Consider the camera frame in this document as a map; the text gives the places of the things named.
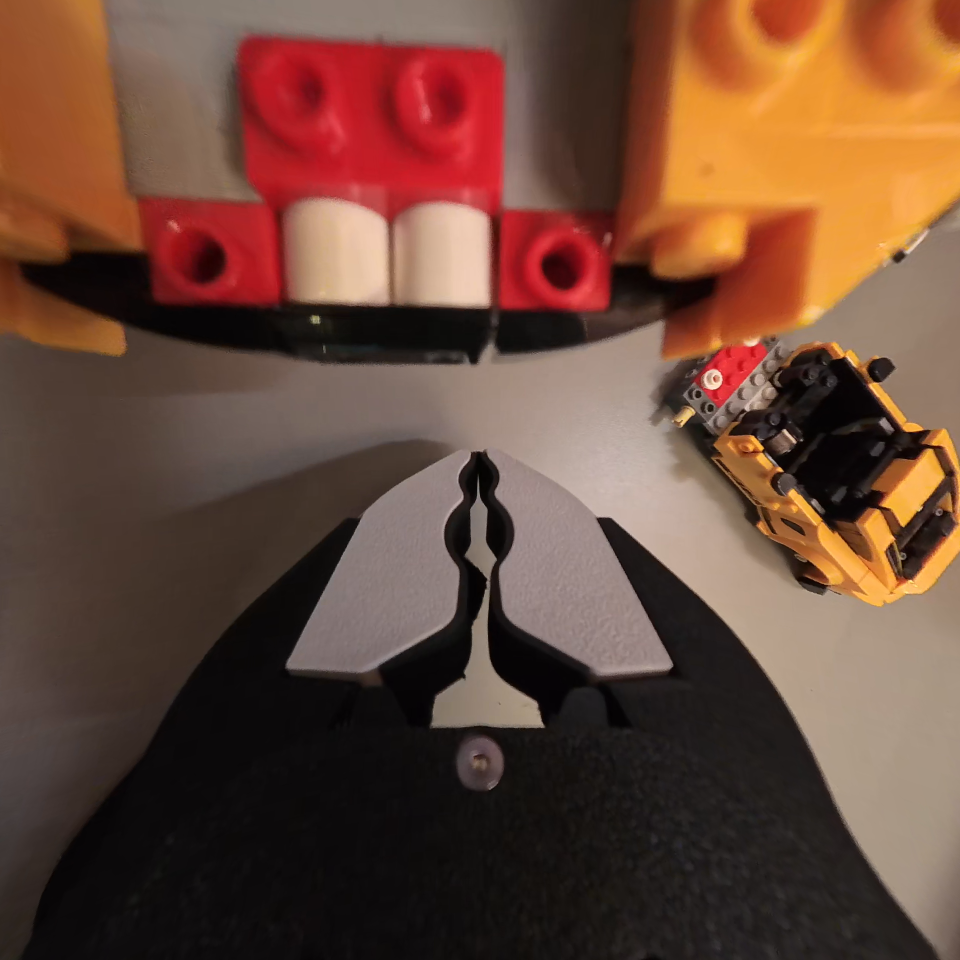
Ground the yellow lego car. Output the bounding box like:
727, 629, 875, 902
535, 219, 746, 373
663, 337, 960, 610

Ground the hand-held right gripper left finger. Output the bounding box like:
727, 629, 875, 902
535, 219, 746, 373
285, 450, 481, 687

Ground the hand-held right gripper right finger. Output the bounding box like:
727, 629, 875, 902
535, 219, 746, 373
480, 448, 674, 682

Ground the grey plate lego subassembly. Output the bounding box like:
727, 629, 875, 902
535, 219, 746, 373
0, 0, 960, 366

